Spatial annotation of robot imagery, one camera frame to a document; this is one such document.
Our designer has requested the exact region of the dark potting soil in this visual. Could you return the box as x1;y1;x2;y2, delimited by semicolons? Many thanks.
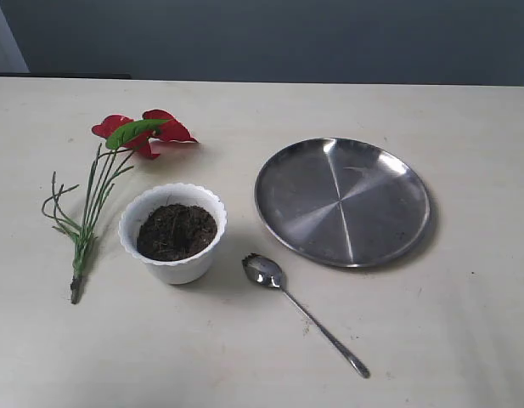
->
136;204;217;262

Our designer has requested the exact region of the stainless steel spoon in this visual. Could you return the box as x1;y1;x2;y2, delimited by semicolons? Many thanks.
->
241;253;371;379

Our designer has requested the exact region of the artificial red anthurium plant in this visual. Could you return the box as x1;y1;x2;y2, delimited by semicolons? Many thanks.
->
41;109;198;304

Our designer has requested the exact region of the white scalloped flower pot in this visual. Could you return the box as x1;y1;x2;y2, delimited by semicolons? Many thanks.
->
118;183;227;285

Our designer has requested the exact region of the round stainless steel plate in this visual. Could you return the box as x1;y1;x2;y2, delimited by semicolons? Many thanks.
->
254;138;432;268

